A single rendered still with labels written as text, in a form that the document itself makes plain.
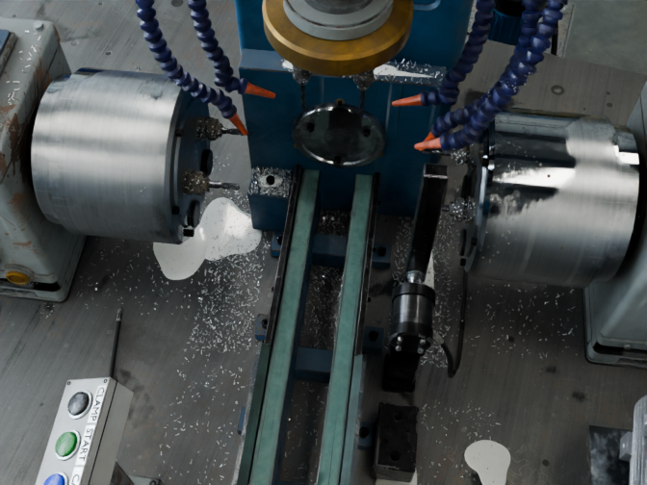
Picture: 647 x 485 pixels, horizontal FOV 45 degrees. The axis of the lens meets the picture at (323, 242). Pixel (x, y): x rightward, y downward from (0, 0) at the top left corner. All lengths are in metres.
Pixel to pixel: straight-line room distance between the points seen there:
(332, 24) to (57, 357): 0.73
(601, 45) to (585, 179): 1.93
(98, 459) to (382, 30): 0.60
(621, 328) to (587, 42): 1.84
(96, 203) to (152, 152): 0.11
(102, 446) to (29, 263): 0.41
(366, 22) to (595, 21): 2.19
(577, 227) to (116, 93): 0.65
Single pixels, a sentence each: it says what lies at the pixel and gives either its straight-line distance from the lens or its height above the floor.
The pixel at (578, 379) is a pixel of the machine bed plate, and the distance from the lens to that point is 1.33.
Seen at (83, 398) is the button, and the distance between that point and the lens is 1.00.
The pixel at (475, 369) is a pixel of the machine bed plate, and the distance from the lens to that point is 1.29.
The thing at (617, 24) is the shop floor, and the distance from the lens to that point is 3.08.
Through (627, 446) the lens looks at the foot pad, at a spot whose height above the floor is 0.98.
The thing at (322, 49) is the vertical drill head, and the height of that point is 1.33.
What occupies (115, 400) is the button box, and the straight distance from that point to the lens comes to 1.00.
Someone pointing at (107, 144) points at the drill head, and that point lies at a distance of 1.10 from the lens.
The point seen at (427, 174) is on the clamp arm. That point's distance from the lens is 0.91.
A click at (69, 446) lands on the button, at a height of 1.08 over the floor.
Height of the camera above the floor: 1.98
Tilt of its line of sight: 59 degrees down
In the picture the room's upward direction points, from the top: straight up
